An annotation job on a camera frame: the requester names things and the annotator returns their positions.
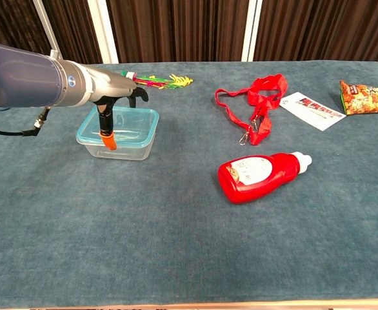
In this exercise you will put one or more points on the red ketchup bottle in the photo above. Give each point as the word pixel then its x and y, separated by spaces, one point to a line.
pixel 273 174

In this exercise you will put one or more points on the teal table cloth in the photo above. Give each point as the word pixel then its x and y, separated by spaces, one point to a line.
pixel 144 232

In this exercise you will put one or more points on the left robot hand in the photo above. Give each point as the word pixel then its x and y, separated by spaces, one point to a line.
pixel 111 82

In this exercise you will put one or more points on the green orange snack bag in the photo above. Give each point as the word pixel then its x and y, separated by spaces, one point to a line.
pixel 366 98

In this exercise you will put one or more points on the white card red print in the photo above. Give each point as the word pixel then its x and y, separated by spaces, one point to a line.
pixel 314 111

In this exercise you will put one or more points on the colourful feather shuttlecock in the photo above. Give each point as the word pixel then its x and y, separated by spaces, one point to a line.
pixel 163 82

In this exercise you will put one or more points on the teal plastic lid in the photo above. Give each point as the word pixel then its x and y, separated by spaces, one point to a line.
pixel 137 127

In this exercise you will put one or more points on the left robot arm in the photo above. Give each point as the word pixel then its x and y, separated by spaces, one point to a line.
pixel 24 80

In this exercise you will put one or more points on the clear plastic container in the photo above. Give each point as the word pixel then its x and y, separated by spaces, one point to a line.
pixel 131 153

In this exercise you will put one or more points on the white frame post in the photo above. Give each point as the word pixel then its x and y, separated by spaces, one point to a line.
pixel 252 30
pixel 103 32
pixel 48 29

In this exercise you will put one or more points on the dark brown curtain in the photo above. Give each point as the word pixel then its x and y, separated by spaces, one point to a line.
pixel 182 29

